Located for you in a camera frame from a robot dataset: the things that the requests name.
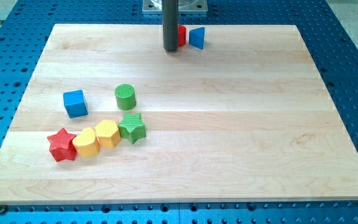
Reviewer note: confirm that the red star block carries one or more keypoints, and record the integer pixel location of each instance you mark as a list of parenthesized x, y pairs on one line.
[(61, 146)]

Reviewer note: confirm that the blue cube block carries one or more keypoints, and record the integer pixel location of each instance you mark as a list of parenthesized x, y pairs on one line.
[(75, 103)]

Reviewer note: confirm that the green star block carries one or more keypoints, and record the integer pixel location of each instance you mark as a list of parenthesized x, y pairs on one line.
[(132, 127)]

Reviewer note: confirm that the yellow hexagon block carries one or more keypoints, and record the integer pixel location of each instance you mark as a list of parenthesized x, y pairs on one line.
[(108, 133)]

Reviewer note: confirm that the yellow heart block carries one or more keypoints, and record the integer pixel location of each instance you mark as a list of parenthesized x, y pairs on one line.
[(87, 144)]

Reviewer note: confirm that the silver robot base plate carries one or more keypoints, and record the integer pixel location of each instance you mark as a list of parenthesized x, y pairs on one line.
[(191, 7)]

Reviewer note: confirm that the light wooden board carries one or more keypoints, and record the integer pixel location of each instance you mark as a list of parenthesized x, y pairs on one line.
[(246, 119)]

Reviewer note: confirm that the blue perforated table plate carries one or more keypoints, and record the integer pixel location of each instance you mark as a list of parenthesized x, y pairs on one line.
[(25, 32)]

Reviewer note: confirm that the blue triangular prism block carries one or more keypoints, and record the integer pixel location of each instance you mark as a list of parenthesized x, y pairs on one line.
[(196, 37)]

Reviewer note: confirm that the red cylinder block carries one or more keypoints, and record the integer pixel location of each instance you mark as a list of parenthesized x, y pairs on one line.
[(181, 35)]

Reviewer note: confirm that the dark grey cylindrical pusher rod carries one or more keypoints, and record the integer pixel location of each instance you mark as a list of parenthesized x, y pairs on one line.
[(170, 24)]

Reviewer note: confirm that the green cylinder block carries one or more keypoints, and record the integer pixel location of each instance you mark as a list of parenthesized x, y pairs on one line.
[(125, 97)]

